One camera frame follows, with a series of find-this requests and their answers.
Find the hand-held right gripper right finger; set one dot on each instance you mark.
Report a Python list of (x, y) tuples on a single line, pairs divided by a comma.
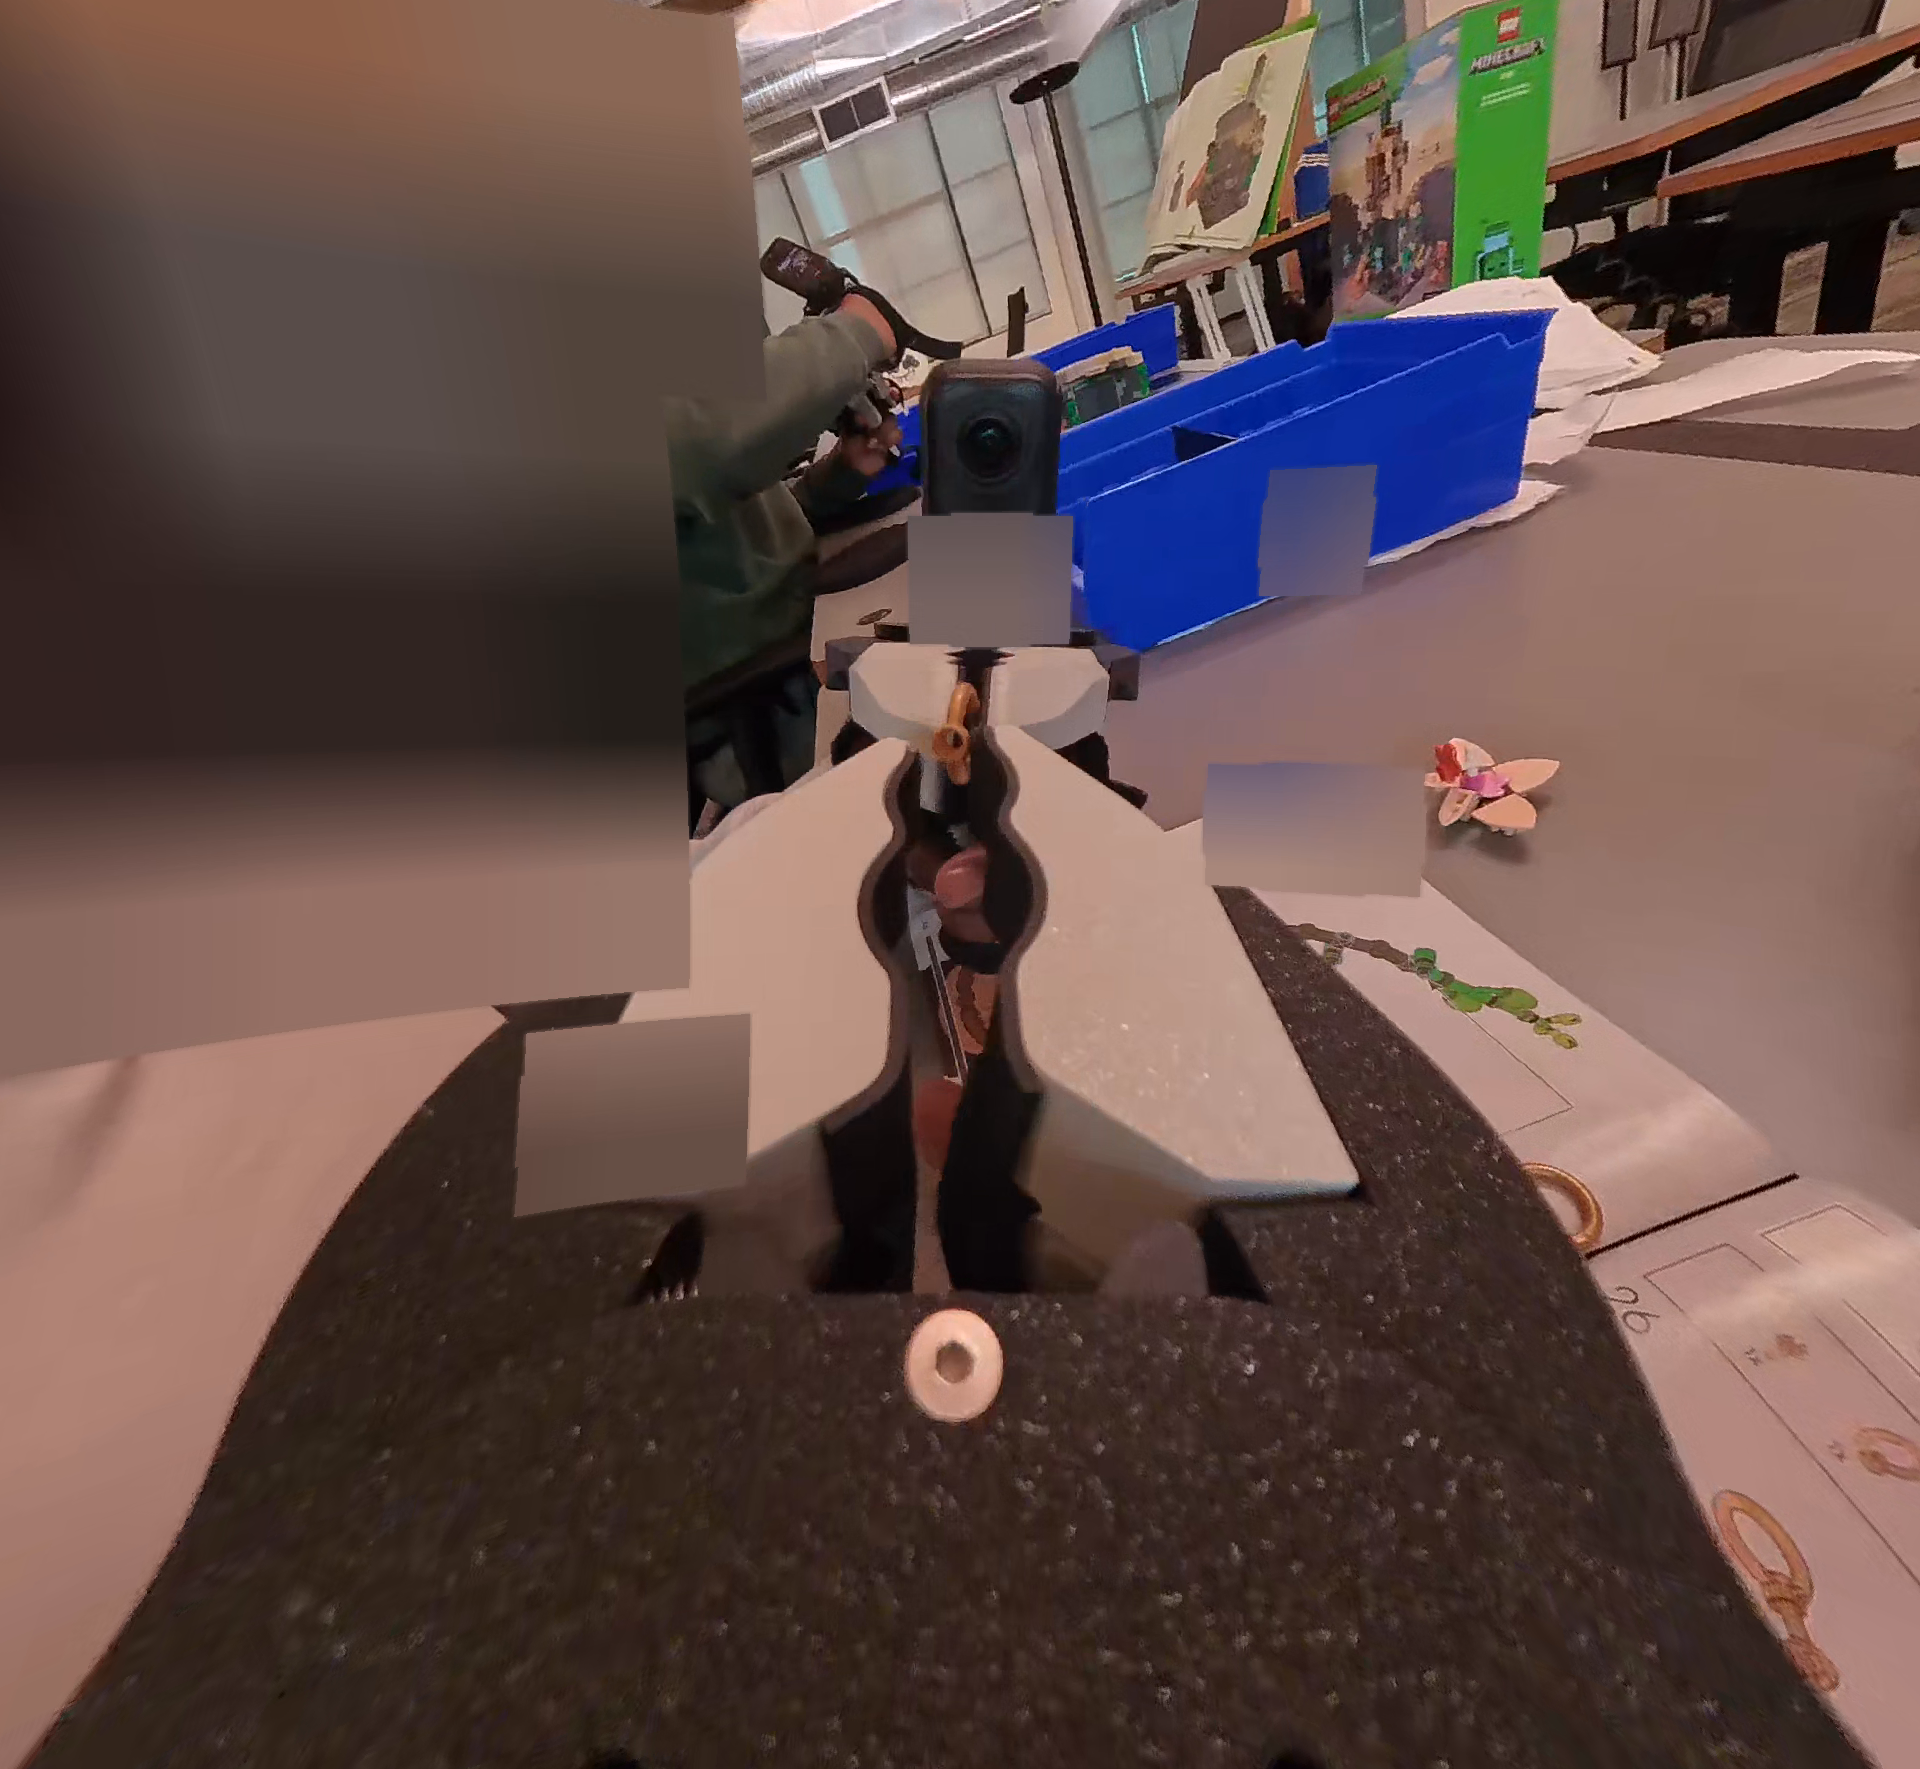
[(1156, 1019)]

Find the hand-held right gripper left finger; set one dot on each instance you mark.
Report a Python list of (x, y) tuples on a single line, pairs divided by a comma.
[(809, 930)]

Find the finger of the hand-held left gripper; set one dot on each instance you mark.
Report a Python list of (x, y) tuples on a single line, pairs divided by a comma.
[(900, 692), (1050, 698)]

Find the wooden-top office desk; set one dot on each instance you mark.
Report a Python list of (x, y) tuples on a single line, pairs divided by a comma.
[(1770, 150)]

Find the dark printed carton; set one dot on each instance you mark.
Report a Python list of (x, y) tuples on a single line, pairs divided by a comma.
[(1105, 385)]

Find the long blue plastic bin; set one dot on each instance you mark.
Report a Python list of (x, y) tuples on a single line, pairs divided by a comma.
[(1201, 524)]

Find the black pole lamp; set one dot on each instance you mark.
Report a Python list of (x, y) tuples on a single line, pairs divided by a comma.
[(1069, 195)]

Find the white easel stand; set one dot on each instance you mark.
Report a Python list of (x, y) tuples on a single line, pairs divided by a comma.
[(1251, 301)]

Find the pale printed picture board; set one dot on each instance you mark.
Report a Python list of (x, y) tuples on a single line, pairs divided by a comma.
[(1223, 150)]

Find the pink toy flower red centre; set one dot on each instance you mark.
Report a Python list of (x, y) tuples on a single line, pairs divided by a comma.
[(1479, 788)]

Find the white instruction booklet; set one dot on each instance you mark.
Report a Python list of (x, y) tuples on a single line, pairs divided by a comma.
[(1649, 1096)]

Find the green toy set box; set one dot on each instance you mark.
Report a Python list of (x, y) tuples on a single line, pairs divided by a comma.
[(1439, 164)]

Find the crumpled white paper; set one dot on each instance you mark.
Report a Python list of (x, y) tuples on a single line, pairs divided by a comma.
[(1568, 367)]

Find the flat white paper sheet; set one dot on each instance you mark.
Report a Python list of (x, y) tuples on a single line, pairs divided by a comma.
[(1770, 392)]

